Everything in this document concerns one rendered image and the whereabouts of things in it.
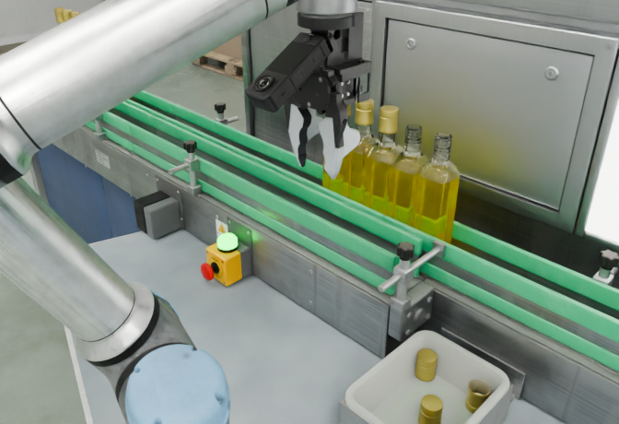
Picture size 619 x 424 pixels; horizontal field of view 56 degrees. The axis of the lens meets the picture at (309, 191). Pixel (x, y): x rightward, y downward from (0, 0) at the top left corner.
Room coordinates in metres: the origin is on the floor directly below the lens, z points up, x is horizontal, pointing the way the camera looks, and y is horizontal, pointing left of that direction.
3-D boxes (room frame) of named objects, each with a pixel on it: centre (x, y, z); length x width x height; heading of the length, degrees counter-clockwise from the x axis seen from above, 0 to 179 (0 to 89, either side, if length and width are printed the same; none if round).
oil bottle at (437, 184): (0.92, -0.23, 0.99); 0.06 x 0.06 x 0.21; 45
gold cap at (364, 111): (1.05, -0.10, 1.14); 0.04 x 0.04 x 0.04
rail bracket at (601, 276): (0.77, -0.48, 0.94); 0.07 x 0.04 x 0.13; 135
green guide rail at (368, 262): (1.44, 0.47, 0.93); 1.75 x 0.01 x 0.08; 45
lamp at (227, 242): (1.06, 0.18, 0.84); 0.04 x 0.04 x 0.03
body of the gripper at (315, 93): (0.74, -0.03, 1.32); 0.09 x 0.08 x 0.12; 135
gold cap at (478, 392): (0.67, -0.27, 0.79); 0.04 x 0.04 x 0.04
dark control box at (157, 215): (1.26, 0.38, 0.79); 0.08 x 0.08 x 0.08; 45
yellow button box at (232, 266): (1.06, 0.18, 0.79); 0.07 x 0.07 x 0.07; 45
